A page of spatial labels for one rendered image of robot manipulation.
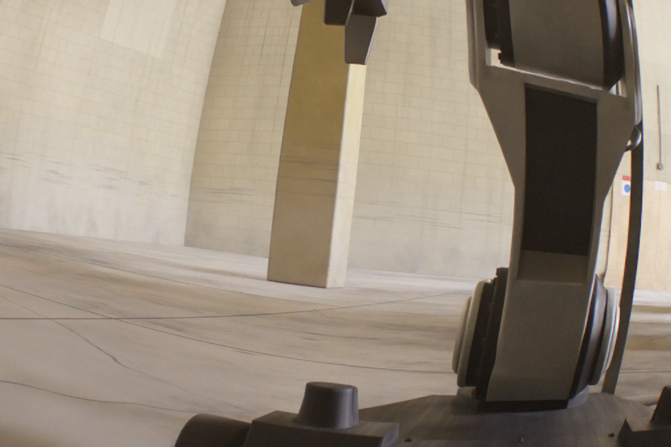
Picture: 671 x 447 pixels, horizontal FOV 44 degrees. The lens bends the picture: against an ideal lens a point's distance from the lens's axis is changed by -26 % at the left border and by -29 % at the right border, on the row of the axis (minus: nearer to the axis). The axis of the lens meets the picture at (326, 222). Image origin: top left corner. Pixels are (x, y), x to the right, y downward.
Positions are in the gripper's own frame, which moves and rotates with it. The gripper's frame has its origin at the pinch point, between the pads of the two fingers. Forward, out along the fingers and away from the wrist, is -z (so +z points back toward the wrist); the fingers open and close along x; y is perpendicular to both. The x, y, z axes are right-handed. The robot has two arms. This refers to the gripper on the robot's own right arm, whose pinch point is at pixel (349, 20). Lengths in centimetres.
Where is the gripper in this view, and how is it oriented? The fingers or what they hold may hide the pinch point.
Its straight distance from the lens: 98.4
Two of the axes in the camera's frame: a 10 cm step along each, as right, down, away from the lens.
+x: -1.8, -2.4, -9.5
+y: 9.7, 1.0, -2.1
